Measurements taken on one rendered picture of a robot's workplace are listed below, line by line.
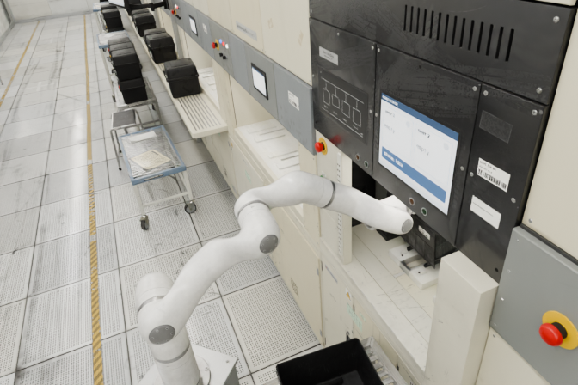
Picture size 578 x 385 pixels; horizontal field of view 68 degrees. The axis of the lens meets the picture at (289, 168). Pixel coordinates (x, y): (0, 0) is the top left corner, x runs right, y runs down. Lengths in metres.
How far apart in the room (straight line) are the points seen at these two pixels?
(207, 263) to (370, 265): 0.75
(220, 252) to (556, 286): 0.80
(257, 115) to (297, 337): 1.47
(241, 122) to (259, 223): 1.86
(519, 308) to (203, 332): 2.07
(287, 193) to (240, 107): 1.79
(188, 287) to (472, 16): 0.97
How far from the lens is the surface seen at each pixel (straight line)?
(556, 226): 0.87
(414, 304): 1.65
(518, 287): 0.97
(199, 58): 4.35
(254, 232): 1.17
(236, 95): 2.91
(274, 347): 2.61
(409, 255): 1.78
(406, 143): 1.10
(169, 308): 1.28
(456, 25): 0.91
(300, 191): 1.20
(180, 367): 1.50
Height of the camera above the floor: 2.10
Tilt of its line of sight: 31 degrees down
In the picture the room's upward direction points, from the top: 5 degrees counter-clockwise
